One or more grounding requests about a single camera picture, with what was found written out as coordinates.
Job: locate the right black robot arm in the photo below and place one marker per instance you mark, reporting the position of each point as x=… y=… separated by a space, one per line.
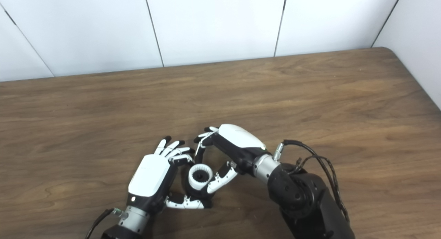
x=303 y=201

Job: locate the round black plastic part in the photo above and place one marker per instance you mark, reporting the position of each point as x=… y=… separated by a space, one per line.
x=198 y=196

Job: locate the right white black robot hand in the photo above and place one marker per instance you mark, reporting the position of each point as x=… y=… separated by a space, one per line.
x=241 y=140

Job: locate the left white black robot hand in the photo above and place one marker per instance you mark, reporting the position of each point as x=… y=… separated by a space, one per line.
x=150 y=175

